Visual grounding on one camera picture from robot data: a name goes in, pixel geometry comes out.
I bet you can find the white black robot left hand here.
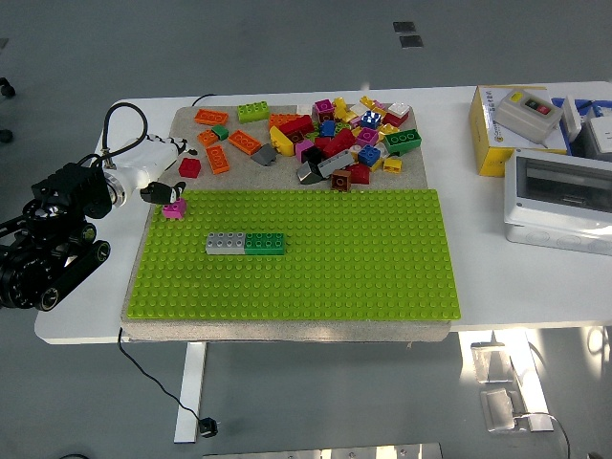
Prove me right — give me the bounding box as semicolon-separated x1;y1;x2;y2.
116;135;198;206

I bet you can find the pink four-stud brick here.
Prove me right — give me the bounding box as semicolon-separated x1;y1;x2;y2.
161;198;188;221

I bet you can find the light grey toy brick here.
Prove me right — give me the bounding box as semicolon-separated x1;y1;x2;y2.
205;231;248;256

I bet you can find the dark green round-hole brick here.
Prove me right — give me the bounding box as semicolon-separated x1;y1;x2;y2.
383;128;424;155

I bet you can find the red four-stud brick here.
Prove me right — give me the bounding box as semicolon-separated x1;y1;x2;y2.
178;157;203;180

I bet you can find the lime green eight-stud brick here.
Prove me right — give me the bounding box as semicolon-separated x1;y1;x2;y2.
237;101;271;124

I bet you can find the grey sloped roof brick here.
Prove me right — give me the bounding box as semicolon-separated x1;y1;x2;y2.
251;144;279;167

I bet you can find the yellow curved brick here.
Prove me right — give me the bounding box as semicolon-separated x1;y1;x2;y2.
269;125;295;157

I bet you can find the dark green eight-stud brick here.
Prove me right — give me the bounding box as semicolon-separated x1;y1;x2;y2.
243;232;287;256

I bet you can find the red long brick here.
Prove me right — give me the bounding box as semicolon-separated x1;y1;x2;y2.
278;114;316;143

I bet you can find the dark grey roof brick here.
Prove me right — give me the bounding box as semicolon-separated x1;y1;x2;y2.
295;161;324;186

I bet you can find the black brick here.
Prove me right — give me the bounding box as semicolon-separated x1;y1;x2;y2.
300;145;326;167

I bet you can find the magenta square brick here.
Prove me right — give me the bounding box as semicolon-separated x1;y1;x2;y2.
313;98;336;124

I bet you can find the grey long sloped brick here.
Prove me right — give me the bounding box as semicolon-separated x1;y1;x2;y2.
317;148;355;179

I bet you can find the red large brick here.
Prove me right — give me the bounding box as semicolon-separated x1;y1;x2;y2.
315;128;358;159

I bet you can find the dark red square brick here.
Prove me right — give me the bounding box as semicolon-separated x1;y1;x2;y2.
345;163;372;186

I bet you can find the lime green studded baseplate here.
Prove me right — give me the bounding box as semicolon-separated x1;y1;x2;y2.
125;188;463;321

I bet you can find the blue four-stud brick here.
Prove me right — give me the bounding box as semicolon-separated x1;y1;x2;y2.
357;143;383;167

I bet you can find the white topped red brick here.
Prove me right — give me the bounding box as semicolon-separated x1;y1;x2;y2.
384;100;411;128

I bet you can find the silver metal plate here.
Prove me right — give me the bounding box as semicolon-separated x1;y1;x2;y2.
203;442;444;459

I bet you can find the grey-brown mat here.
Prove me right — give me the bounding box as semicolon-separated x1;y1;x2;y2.
118;104;453;344

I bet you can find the white table leg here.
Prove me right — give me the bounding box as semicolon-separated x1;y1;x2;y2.
173;341;208;445
456;329;556;434

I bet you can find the yellow cardboard box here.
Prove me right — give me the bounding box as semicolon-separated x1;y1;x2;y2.
467;85;570;178

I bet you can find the shiny metal floor box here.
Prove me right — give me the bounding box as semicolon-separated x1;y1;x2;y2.
470;341;515;383
479;388;523;434

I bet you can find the blue cardboard box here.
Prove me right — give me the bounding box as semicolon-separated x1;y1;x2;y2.
549;97;612;157

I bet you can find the white upright plastic part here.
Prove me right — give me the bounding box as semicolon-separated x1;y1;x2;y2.
559;95;584;143

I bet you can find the black plug with cord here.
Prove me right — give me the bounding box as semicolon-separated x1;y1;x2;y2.
117;328;219;439

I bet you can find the grey push-button switch box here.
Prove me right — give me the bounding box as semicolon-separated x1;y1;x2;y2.
492;88;564;148

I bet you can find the white electrical enclosure box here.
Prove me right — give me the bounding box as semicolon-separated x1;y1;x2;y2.
502;147;612;257

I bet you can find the white wall socket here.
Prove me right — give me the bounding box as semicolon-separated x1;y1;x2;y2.
585;116;612;155

